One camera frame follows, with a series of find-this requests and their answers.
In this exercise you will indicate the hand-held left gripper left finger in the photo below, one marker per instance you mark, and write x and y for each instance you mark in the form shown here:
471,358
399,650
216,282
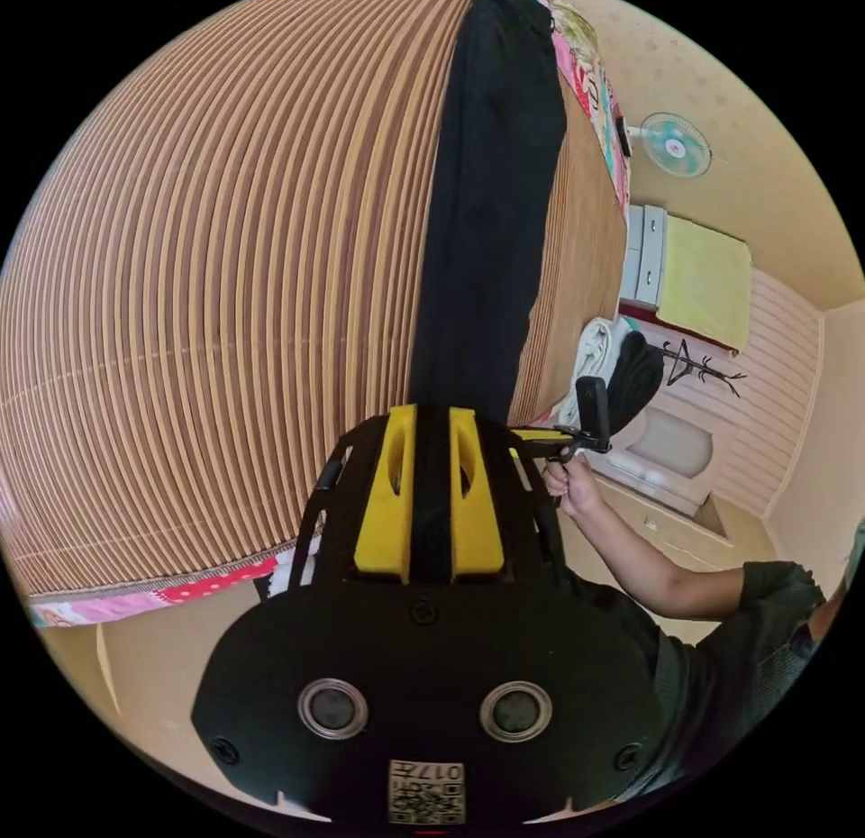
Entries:
382,507

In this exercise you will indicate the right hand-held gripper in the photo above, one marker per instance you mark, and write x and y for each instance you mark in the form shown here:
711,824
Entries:
574,446

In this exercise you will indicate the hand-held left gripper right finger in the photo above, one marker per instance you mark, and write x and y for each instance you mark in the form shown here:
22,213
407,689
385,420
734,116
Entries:
478,513

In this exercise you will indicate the black pants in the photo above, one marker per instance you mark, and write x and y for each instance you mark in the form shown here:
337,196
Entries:
486,230

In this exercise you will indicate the person's right forearm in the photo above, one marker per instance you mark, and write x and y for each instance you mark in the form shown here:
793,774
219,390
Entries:
649,568

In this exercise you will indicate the person's right hand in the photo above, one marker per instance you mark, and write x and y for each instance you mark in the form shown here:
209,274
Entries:
578,490

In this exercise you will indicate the pile of clothes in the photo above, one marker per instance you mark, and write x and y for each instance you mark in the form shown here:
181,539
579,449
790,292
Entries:
618,368

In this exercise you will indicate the black coat rack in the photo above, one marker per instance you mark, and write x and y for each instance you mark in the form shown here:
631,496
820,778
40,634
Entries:
703,372

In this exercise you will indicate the white cupboard with yellow cloth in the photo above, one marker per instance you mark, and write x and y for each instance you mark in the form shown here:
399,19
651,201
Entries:
703,290

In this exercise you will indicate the person's body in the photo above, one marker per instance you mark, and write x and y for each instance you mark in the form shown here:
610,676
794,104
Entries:
736,669

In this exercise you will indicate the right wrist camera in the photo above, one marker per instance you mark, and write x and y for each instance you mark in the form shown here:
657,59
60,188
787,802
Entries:
594,405

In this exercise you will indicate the wall fan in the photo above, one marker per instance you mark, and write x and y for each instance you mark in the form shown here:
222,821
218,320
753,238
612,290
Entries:
676,146

